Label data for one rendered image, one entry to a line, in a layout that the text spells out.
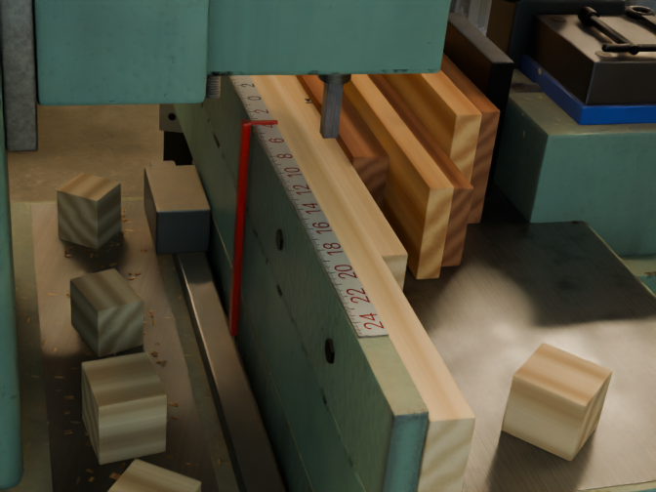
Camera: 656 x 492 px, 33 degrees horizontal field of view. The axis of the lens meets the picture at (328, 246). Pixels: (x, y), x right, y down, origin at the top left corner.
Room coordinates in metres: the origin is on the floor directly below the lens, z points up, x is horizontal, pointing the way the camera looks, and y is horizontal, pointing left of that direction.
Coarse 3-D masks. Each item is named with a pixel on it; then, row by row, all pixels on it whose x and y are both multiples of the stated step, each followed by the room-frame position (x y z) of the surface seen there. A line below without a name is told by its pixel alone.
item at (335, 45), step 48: (240, 0) 0.54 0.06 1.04; (288, 0) 0.54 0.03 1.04; (336, 0) 0.55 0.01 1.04; (384, 0) 0.56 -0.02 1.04; (432, 0) 0.57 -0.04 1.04; (240, 48) 0.54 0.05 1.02; (288, 48) 0.54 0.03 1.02; (336, 48) 0.55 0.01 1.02; (384, 48) 0.56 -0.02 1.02; (432, 48) 0.57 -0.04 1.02
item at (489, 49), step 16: (448, 16) 0.69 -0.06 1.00; (448, 32) 0.68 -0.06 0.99; (464, 32) 0.66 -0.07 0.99; (480, 32) 0.67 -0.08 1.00; (448, 48) 0.68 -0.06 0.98; (464, 48) 0.66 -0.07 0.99; (480, 48) 0.64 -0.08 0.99; (496, 48) 0.64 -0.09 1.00; (464, 64) 0.65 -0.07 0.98; (480, 64) 0.63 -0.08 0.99; (496, 64) 0.62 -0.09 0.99; (512, 64) 0.62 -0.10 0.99; (480, 80) 0.63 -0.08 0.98; (496, 80) 0.62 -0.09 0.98; (496, 96) 0.62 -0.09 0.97; (496, 144) 0.62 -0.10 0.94; (496, 160) 0.62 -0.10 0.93
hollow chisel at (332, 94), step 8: (328, 88) 0.58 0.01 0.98; (336, 88) 0.58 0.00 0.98; (328, 96) 0.58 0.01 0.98; (336, 96) 0.58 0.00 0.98; (328, 104) 0.58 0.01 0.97; (336, 104) 0.58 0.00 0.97; (328, 112) 0.58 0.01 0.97; (336, 112) 0.58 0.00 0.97; (320, 120) 0.59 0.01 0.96; (328, 120) 0.58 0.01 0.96; (336, 120) 0.58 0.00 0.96; (320, 128) 0.59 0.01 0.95; (328, 128) 0.58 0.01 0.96; (336, 128) 0.58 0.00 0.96; (328, 136) 0.58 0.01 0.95; (336, 136) 0.59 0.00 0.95
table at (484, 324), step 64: (192, 128) 0.76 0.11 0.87; (256, 256) 0.55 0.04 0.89; (512, 256) 0.56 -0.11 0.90; (576, 256) 0.57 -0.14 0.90; (640, 256) 0.63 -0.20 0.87; (256, 320) 0.54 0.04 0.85; (448, 320) 0.48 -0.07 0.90; (512, 320) 0.49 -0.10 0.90; (576, 320) 0.50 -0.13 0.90; (640, 320) 0.50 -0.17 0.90; (640, 384) 0.44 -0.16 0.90; (320, 448) 0.40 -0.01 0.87; (512, 448) 0.38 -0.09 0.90; (640, 448) 0.39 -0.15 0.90
